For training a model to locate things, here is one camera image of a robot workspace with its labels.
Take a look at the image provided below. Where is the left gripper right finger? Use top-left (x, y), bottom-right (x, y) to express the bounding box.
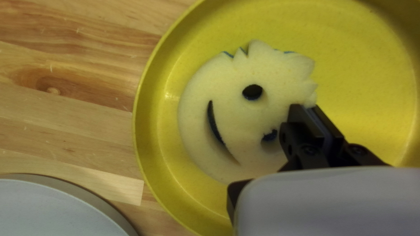
top-left (310, 105), bottom-right (388, 168)

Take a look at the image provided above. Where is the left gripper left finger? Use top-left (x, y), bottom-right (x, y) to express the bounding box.
top-left (226, 104), bottom-right (331, 225)

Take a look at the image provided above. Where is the yellow smiling face sponge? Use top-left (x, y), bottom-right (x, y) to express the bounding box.
top-left (177, 39), bottom-right (319, 185)

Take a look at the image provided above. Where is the yellow round plate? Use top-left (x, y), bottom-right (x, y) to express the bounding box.
top-left (132, 0), bottom-right (420, 236)

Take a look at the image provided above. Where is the grey round plate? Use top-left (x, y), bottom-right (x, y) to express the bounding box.
top-left (0, 173), bottom-right (140, 236)

